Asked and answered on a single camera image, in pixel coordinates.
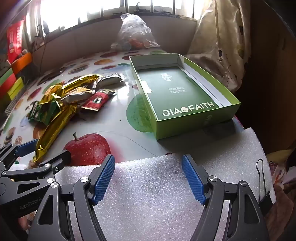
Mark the orange storage box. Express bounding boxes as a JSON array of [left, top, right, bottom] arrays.
[[11, 52, 33, 75]]

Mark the green cardboard gift box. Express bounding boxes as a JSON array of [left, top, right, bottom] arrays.
[[129, 53, 241, 141]]

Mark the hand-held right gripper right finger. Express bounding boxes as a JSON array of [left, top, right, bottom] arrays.
[[181, 154, 270, 241]]

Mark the clear plastic bag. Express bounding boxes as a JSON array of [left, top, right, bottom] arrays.
[[110, 13, 161, 50]]

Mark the barred window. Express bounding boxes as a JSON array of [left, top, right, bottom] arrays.
[[39, 0, 199, 35]]

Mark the black binder clip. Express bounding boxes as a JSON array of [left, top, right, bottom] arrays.
[[255, 159, 274, 209]]

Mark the white foam sheet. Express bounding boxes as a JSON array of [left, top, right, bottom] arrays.
[[54, 127, 277, 241]]

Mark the red and black candy packet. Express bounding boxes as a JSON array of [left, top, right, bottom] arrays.
[[80, 89, 117, 112]]

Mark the red printed bag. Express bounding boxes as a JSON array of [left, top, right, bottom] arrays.
[[6, 20, 26, 64]]

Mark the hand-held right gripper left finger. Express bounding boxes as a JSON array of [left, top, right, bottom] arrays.
[[27, 154, 116, 241]]

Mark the brown wooden cabinet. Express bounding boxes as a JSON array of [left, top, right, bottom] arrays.
[[236, 0, 296, 158]]

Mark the black cable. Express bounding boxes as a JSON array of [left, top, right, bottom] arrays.
[[38, 22, 47, 75]]

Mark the heap of colourful clothes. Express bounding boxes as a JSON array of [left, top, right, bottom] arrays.
[[266, 151, 296, 209]]

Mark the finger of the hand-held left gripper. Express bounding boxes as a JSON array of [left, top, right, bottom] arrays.
[[0, 149, 72, 179], [0, 138, 40, 171]]

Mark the cream patterned curtain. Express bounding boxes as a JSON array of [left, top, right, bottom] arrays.
[[185, 0, 249, 93]]

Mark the yellow-green storage box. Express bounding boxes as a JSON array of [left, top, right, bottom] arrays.
[[7, 77, 25, 101]]

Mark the green chocolate snack packet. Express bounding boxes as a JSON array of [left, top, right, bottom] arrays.
[[28, 101, 48, 123], [44, 100, 62, 126]]

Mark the long gold snack packet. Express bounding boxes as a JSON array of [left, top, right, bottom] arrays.
[[32, 105, 78, 164], [60, 74, 103, 92]]

